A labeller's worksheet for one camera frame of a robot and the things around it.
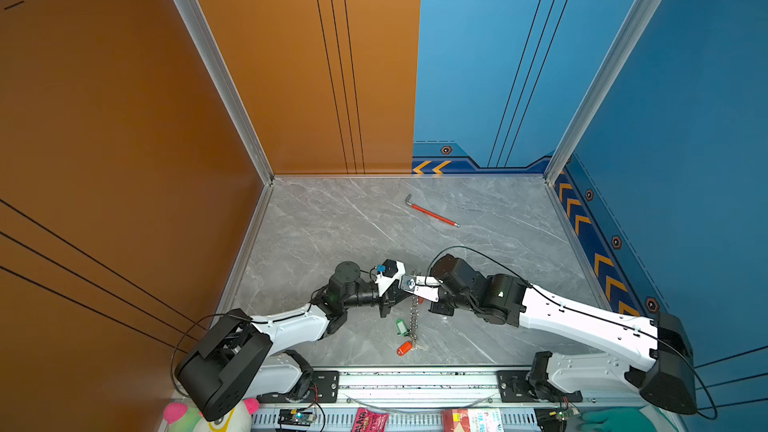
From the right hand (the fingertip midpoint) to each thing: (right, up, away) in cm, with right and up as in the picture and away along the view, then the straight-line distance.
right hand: (420, 283), depth 75 cm
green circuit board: (-30, -31, -4) cm, 44 cm away
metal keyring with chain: (-1, -14, +9) cm, 17 cm away
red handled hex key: (+5, +17, +34) cm, 39 cm away
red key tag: (-4, -18, +4) cm, 19 cm away
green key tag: (-4, -14, +8) cm, 17 cm away
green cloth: (+45, -30, -7) cm, 54 cm away
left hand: (-1, -2, 0) cm, 2 cm away
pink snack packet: (-13, -30, -6) cm, 33 cm away
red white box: (+11, -28, -9) cm, 31 cm away
